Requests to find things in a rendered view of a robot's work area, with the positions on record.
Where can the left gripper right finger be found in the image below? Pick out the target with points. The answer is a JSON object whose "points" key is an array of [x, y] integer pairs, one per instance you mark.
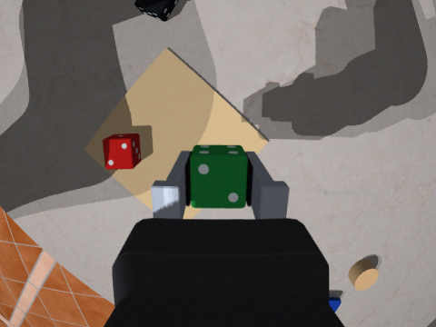
{"points": [[268, 198]]}

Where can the tan flat mat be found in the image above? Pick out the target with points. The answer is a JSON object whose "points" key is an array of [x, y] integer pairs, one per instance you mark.
{"points": [[172, 109]]}

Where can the green die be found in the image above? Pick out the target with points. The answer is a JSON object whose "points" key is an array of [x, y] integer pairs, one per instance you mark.
{"points": [[218, 176]]}

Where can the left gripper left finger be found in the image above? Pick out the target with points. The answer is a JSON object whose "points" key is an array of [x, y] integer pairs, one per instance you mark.
{"points": [[170, 197]]}

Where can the red die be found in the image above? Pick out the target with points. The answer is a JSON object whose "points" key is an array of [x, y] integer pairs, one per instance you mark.
{"points": [[122, 151]]}

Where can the black die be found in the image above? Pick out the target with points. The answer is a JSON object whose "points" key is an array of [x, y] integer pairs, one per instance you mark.
{"points": [[160, 9]]}

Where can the tan cylinder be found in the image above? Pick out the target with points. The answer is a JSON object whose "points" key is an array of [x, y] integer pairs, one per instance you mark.
{"points": [[363, 275]]}

